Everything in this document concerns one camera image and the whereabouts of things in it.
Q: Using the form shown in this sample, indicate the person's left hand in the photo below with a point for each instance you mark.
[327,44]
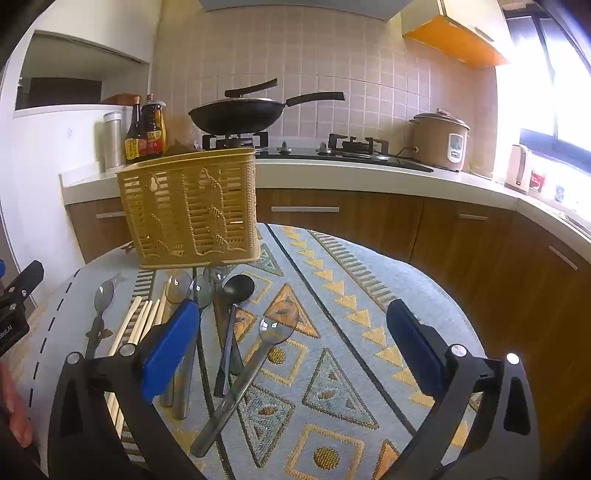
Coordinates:
[14,415]

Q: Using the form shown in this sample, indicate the black plastic spoon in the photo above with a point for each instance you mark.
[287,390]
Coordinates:
[238,288]

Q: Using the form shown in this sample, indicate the patterned blue tablecloth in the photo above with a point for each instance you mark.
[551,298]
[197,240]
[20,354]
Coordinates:
[332,323]

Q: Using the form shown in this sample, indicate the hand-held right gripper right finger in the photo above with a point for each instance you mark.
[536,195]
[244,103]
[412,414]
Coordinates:
[415,350]

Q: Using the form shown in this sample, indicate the black gas stove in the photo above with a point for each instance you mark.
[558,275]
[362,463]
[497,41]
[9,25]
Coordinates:
[351,152]

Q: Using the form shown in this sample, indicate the metal canister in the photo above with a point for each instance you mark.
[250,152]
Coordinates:
[113,138]

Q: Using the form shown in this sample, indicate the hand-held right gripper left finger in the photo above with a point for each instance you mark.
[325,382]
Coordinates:
[171,346]

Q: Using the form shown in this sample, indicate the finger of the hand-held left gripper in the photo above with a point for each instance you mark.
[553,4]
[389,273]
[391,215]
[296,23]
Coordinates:
[27,277]

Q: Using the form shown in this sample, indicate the window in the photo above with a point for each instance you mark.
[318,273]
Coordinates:
[545,92]

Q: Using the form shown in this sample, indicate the black wok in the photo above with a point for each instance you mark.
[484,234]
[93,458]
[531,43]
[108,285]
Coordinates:
[235,117]

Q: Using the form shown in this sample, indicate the beige rice cooker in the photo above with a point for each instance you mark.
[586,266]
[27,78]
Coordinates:
[438,141]

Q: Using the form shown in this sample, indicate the orange wall cabinet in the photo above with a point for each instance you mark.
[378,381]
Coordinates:
[457,41]

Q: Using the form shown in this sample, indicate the dark wide sauce bottle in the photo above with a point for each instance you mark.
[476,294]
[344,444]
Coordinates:
[152,131]

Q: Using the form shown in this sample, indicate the yellow plastic utensil basket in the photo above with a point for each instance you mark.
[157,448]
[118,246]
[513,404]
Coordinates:
[189,207]

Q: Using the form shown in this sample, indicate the large clear plastic spoon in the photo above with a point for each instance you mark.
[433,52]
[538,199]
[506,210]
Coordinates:
[277,328]

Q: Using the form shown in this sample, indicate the white electric kettle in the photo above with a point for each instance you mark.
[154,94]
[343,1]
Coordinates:
[518,168]

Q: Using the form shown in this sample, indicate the white kitchen countertop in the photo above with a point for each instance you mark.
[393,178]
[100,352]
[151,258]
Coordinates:
[351,173]

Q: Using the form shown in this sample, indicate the range hood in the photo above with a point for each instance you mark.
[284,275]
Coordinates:
[300,7]

